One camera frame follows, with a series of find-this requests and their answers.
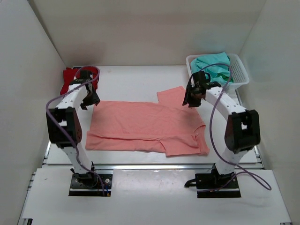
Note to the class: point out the folded red t-shirt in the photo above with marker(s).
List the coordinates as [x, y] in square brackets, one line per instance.
[70, 73]

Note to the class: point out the pink t-shirt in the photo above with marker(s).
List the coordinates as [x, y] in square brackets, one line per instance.
[165, 126]

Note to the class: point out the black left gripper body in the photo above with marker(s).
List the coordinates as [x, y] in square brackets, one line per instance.
[90, 94]

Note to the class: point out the teal t-shirt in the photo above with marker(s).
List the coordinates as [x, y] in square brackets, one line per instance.
[218, 73]

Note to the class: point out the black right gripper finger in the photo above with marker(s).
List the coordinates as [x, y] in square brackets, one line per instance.
[187, 94]
[193, 103]

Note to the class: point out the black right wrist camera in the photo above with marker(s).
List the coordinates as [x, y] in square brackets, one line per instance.
[199, 78]

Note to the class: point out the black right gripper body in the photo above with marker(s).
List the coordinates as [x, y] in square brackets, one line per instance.
[193, 92]

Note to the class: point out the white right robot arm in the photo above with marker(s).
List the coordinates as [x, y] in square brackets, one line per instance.
[242, 130]

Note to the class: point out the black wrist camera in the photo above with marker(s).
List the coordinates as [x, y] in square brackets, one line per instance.
[83, 76]
[199, 78]

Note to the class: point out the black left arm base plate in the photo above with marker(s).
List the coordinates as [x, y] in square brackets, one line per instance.
[91, 186]

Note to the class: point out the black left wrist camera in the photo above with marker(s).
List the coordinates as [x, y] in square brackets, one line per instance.
[83, 76]

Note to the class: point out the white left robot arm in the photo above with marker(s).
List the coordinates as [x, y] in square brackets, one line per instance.
[63, 124]

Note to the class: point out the white plastic basket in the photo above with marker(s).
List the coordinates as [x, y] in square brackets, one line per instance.
[237, 70]

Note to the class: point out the green t-shirt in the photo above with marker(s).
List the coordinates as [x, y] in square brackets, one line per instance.
[228, 78]

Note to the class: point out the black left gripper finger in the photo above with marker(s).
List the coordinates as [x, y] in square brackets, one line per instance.
[84, 105]
[95, 99]

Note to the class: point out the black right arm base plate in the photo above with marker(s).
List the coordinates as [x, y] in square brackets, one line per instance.
[214, 185]

